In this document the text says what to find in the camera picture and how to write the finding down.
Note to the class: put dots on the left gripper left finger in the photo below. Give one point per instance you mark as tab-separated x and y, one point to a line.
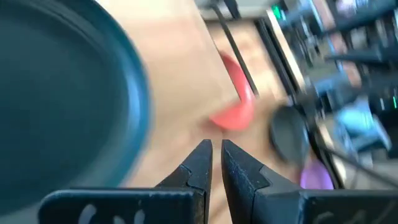
192	183

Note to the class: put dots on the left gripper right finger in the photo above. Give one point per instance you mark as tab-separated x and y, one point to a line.
245	186

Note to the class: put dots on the black aluminium frame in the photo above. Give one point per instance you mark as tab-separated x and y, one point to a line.
276	46

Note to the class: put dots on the purple plate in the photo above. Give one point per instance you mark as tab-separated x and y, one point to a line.
315	177

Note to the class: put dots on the dark grey plate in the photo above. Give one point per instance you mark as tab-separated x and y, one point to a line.
289	137

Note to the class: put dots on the dark green plate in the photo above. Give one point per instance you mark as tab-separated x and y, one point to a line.
62	93

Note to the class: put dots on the orange plate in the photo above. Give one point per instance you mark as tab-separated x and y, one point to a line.
239	118

